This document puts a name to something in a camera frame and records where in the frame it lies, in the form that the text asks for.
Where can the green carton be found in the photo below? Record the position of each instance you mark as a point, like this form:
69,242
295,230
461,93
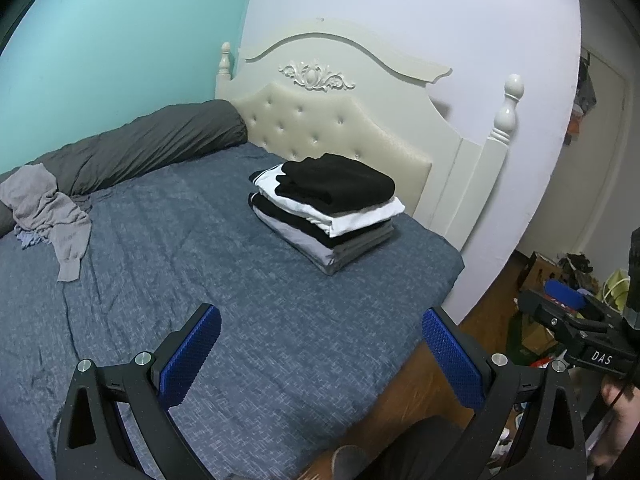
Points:
530,335

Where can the cream tufted headboard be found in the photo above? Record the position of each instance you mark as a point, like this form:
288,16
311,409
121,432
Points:
340,120

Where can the pale grey folded garment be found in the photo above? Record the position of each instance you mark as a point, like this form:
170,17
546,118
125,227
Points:
330,262

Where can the white door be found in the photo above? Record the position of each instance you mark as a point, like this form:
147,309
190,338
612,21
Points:
602,185

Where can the dark grey rolled duvet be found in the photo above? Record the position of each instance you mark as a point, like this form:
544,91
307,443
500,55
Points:
140,140

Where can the cardboard box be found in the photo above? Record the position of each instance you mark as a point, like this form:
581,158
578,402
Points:
540,275

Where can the blue patterned bed sheet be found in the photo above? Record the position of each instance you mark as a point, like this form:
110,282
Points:
225,300

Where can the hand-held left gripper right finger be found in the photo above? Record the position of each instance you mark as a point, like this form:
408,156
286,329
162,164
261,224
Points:
452,360

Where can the person's right hand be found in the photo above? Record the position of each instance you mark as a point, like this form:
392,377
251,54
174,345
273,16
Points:
627,420

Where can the grey sweater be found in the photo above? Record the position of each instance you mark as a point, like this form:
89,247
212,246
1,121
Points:
55,215

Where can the pale blue crumpled cloth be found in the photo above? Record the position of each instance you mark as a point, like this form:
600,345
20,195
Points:
27,239

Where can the black sweater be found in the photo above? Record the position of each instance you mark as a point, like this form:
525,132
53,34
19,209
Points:
340,177

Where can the person's leg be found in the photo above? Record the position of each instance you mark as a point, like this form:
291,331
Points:
425,445

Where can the white folded shirt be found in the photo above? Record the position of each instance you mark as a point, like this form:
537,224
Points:
360,217

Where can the grey slipper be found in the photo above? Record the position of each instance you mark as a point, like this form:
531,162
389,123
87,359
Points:
350,462

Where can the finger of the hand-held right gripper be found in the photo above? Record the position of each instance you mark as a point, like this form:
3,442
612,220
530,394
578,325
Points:
550,315
562,292

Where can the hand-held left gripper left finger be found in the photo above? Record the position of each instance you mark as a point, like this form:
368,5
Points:
192,355

